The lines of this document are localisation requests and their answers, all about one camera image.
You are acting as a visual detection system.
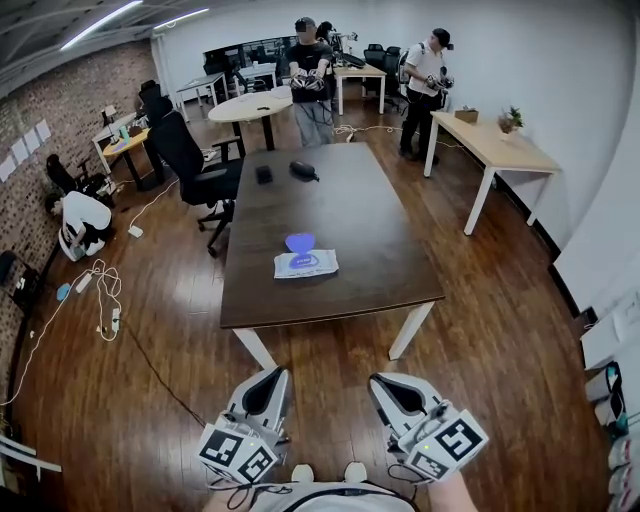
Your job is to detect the white storage box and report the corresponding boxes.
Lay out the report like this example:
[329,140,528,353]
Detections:
[579,289,640,372]

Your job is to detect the black glasses case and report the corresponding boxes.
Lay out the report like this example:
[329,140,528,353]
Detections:
[288,159,321,183]

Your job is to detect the beige table white legs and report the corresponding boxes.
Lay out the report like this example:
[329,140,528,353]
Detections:
[423,110,563,237]

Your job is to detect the large black office chair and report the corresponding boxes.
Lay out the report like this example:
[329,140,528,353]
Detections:
[149,110,245,259]

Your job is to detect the dark glass window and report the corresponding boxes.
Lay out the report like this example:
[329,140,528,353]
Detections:
[201,35,302,69]

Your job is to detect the white plastic container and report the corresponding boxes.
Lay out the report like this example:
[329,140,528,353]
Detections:
[58,226,84,263]

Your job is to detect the purple wet wipe lid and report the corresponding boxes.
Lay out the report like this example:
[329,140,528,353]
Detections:
[284,230,318,257]

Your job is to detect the person's white shirt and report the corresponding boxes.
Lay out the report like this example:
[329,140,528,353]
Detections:
[248,481,417,512]

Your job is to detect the yellow round table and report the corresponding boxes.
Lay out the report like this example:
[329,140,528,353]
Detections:
[101,126,167,192]

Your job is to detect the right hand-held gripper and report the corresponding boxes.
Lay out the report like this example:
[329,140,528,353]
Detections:
[368,371,491,483]

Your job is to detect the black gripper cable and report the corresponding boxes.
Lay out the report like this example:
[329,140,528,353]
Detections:
[204,478,297,509]
[386,463,427,502]

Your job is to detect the black floor cable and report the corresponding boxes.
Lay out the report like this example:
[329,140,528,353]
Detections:
[119,319,207,427]

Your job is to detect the black folding chair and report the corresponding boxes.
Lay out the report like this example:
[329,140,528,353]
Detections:
[0,249,44,317]

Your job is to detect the person's right forearm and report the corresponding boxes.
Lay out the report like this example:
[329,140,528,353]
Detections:
[428,469,482,512]

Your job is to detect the long white cable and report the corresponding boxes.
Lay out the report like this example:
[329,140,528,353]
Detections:
[0,258,123,407]

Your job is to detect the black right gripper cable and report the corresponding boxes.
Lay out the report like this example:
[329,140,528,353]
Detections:
[386,463,427,502]

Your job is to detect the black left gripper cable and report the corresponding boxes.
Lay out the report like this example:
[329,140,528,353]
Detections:
[204,478,297,509]

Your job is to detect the white wet wipe pack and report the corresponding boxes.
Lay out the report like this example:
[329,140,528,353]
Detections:
[272,247,341,281]

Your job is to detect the dark wooden table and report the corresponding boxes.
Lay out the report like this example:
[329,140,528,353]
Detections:
[219,141,447,372]

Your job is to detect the white desk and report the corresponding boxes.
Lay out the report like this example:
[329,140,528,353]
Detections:
[231,61,279,94]
[90,111,139,174]

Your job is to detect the round white table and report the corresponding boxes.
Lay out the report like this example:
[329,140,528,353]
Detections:
[206,85,297,152]

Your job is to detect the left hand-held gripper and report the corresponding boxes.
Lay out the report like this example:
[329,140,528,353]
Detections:
[195,366,293,486]

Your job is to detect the white and black bag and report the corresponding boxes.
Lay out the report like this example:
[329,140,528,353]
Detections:
[584,360,629,437]

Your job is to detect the ceiling light strip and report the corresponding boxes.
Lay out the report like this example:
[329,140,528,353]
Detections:
[59,0,144,52]
[152,6,212,31]

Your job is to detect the white frame table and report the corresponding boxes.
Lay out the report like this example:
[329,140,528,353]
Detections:
[0,433,63,485]

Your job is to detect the person's left forearm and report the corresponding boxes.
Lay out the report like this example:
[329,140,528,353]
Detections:
[201,486,252,512]

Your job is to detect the grey desk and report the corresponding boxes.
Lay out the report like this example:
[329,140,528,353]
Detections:
[175,71,229,122]

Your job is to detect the small beige desk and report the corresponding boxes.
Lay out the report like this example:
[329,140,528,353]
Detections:
[331,63,388,117]

